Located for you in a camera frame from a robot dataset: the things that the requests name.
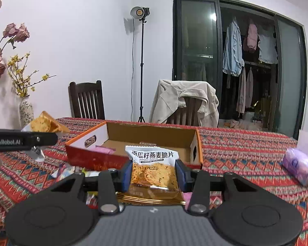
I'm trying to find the pink artificial flowers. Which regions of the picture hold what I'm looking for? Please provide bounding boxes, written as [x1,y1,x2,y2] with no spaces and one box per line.
[0,0,30,80]

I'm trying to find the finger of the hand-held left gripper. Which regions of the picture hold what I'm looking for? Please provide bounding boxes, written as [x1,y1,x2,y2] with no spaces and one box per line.
[24,132,59,150]

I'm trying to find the orange red cardboard box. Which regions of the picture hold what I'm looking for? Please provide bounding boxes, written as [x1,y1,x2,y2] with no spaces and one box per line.
[65,120,204,171]

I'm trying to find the wooden chair under jacket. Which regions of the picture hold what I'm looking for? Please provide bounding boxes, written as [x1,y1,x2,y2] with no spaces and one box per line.
[167,96,204,126]

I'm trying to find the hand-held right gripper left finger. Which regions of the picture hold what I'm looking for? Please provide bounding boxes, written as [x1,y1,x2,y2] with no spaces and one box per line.
[48,160,133,215]

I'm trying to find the dark framed sliding glass door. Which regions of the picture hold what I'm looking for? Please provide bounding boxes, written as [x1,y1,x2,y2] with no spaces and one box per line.
[172,0,308,141]

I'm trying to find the gold brown snack packet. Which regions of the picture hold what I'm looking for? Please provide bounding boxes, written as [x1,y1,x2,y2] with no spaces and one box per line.
[115,184,186,206]

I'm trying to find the white orange crisp packet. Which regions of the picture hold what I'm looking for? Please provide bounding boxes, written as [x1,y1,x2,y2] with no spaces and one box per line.
[125,145,180,192]

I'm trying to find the pink red small packet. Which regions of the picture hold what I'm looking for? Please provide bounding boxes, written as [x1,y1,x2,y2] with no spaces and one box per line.
[85,192,99,206]

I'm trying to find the pink snack packet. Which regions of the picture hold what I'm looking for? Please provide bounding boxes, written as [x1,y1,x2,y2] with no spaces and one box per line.
[90,145,116,156]

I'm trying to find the light blue hanging shirt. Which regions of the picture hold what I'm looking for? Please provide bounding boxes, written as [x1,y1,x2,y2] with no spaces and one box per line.
[222,17,245,77]

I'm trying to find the yellow white snack packet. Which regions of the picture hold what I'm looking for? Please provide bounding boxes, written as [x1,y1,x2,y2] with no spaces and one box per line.
[82,168,100,177]

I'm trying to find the beige long hanging garment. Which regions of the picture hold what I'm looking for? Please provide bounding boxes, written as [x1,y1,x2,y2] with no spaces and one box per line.
[237,68,247,114]

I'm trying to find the colourful small snack packet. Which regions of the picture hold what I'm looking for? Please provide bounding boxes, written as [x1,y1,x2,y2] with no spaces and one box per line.
[51,164,76,179]

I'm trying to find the purple tissue pack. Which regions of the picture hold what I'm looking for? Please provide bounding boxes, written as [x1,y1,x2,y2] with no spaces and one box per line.
[282,147,308,186]

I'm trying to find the pale pink long hanging garment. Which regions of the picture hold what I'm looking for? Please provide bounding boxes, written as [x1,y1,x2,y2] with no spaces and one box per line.
[246,68,254,108]

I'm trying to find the yellow flower branches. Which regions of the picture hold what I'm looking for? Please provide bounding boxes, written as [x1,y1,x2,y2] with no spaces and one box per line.
[6,52,57,98]

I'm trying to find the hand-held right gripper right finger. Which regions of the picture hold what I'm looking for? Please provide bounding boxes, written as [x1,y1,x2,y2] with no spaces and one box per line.
[176,159,260,216]

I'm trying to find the studio light on stand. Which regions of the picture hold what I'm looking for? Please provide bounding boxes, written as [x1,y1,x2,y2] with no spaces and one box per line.
[130,6,151,123]

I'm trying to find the patterned ceramic vase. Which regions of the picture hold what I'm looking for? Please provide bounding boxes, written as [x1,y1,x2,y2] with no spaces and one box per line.
[19,95,34,129]

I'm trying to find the white hanging garment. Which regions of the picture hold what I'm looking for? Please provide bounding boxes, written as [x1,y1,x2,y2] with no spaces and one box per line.
[258,27,279,64]

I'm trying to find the orange crisp packet silver ends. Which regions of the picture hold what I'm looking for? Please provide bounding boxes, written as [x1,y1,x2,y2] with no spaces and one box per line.
[21,111,70,162]

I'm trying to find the beige jacket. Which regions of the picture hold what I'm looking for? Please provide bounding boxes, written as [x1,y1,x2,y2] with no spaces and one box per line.
[149,79,220,128]

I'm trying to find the dark wooden chair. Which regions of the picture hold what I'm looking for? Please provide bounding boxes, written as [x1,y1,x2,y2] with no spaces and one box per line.
[68,80,106,120]

